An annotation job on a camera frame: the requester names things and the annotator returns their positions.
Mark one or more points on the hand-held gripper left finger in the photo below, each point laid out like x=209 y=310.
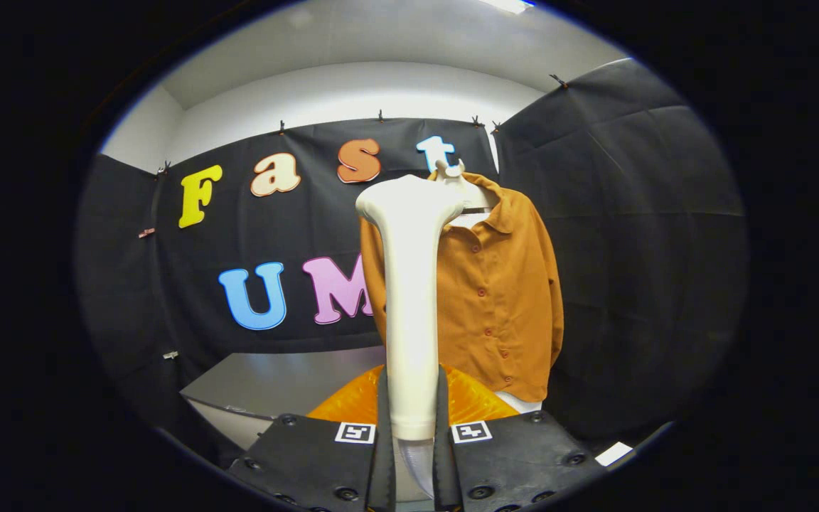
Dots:
x=383 y=462

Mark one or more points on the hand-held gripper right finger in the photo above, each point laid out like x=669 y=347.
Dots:
x=443 y=462

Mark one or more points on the white garment steamer head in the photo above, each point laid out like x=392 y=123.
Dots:
x=411 y=299

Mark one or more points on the orange-brown button shirt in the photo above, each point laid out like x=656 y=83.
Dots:
x=509 y=299

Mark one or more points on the grey drawer cabinet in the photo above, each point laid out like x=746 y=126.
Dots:
x=274 y=384

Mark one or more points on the white mannequin torso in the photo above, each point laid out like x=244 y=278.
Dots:
x=477 y=198

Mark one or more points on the black backdrop cloth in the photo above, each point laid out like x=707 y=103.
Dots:
x=630 y=249

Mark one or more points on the row of black cloth clips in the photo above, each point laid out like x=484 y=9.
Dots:
x=281 y=126

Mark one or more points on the long ceiling light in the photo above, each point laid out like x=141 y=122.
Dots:
x=507 y=6

